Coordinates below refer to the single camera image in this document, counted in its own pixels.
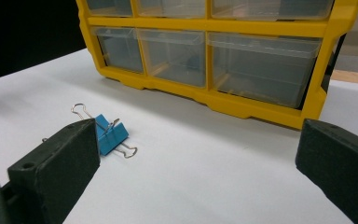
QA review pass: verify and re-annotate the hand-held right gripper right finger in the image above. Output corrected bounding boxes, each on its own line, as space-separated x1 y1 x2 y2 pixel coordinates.
295 119 358 224

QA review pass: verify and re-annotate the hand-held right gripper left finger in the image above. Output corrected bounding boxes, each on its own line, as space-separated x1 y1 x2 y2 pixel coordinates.
7 119 101 224

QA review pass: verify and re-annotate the blue binder clip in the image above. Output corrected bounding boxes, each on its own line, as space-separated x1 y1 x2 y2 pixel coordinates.
71 103 139 159

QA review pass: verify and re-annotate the yellow drawer cabinet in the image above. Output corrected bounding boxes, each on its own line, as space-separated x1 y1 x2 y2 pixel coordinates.
75 0 358 130

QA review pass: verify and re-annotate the wooden strip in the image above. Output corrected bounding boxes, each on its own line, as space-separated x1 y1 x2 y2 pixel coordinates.
330 69 358 87

